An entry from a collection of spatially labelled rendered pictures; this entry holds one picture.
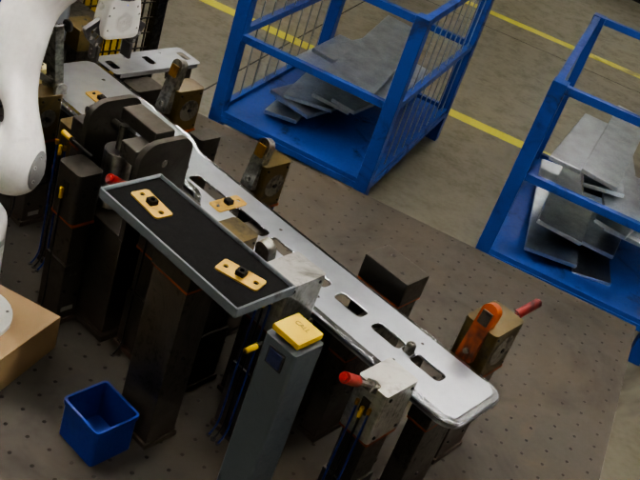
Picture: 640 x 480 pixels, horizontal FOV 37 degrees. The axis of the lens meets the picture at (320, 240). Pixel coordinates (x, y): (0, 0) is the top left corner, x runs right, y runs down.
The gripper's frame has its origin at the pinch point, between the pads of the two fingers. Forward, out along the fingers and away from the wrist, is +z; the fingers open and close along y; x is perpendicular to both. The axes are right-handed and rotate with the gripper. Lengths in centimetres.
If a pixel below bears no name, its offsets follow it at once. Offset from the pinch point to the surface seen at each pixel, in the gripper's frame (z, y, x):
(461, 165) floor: 113, 276, 38
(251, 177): 11.1, 11.6, -41.6
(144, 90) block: 14.2, 17.1, 4.5
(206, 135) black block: 13.2, 16.5, -20.5
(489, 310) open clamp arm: 2, 13, -106
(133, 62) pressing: 12.3, 21.3, 15.0
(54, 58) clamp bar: -1.5, -16.3, -1.6
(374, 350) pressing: 12, -7, -96
